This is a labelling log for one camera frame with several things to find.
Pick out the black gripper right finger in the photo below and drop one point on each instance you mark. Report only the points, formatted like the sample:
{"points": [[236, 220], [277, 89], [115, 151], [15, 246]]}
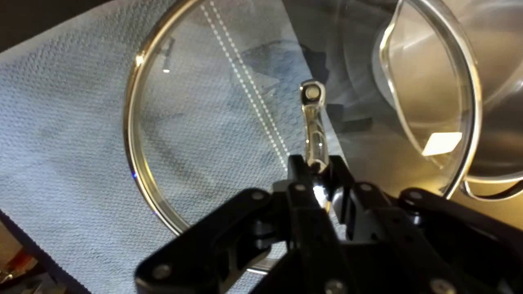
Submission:
{"points": [[435, 246]]}

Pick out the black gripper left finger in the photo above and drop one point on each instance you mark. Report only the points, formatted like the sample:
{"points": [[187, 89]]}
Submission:
{"points": [[229, 251]]}

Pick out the silver metal pot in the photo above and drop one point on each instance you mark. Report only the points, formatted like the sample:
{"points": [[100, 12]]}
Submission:
{"points": [[504, 82]]}

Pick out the light blue cloth towel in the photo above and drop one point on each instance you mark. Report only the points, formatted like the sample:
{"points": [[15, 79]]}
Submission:
{"points": [[66, 136]]}

